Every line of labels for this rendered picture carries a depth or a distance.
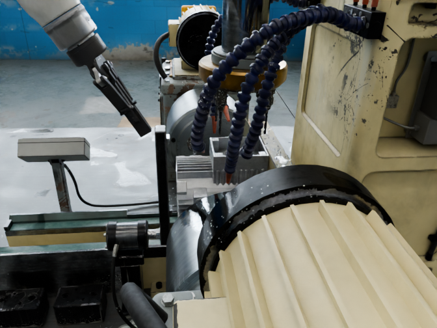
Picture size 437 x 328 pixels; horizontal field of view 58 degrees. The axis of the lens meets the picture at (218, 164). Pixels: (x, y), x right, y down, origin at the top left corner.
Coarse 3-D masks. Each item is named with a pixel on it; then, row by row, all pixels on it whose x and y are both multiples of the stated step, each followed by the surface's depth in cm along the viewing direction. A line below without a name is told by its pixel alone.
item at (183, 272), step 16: (224, 192) 68; (192, 208) 68; (208, 208) 65; (176, 224) 69; (192, 224) 64; (176, 240) 65; (192, 240) 61; (176, 256) 62; (192, 256) 58; (176, 272) 59; (192, 272) 55; (176, 288) 56; (192, 288) 55
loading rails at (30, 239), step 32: (32, 224) 99; (64, 224) 99; (96, 224) 99; (0, 256) 86; (32, 256) 87; (64, 256) 88; (96, 256) 89; (160, 256) 92; (0, 288) 90; (160, 288) 94
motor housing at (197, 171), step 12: (192, 156) 93; (204, 156) 93; (180, 168) 88; (192, 168) 87; (204, 168) 88; (180, 180) 87; (192, 180) 87; (204, 180) 87; (192, 192) 86; (216, 192) 87; (180, 204) 84
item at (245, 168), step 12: (216, 144) 92; (216, 156) 84; (240, 156) 85; (252, 156) 85; (264, 156) 85; (216, 168) 85; (240, 168) 86; (252, 168) 86; (264, 168) 87; (216, 180) 87; (240, 180) 87
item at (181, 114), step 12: (180, 96) 121; (192, 96) 115; (228, 96) 118; (180, 108) 112; (192, 108) 107; (168, 120) 117; (180, 120) 107; (192, 120) 107; (168, 132) 110; (180, 132) 109; (204, 132) 109; (216, 132) 109; (228, 132) 110; (168, 144) 110; (180, 144) 110; (168, 156) 112
